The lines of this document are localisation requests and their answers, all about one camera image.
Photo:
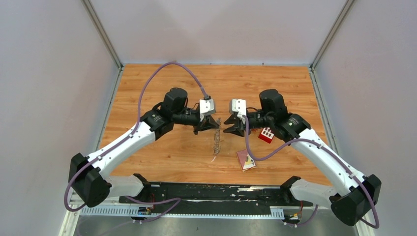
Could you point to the playing card box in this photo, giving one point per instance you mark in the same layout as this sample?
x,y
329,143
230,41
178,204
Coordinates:
x,y
245,161

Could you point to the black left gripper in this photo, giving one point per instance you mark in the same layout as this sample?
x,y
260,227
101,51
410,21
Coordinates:
x,y
208,123

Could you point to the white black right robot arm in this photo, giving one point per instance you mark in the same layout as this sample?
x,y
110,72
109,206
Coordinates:
x,y
351,194

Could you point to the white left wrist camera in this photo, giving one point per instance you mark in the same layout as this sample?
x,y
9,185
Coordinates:
x,y
207,107

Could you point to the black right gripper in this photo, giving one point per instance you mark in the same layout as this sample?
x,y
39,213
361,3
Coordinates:
x,y
235,129

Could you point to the slotted white cable duct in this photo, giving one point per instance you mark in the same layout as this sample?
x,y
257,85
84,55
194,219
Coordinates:
x,y
140,211

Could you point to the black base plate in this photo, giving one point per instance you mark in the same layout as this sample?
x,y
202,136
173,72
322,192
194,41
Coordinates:
x,y
219,198

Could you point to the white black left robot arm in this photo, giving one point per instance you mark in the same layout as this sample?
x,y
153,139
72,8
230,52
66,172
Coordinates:
x,y
90,176

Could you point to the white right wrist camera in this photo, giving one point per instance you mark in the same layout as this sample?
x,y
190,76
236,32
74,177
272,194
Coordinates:
x,y
238,106

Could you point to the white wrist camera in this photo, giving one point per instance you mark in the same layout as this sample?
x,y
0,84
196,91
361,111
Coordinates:
x,y
238,106
207,107

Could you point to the red white toy brick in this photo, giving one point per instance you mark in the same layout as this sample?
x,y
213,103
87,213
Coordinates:
x,y
266,135

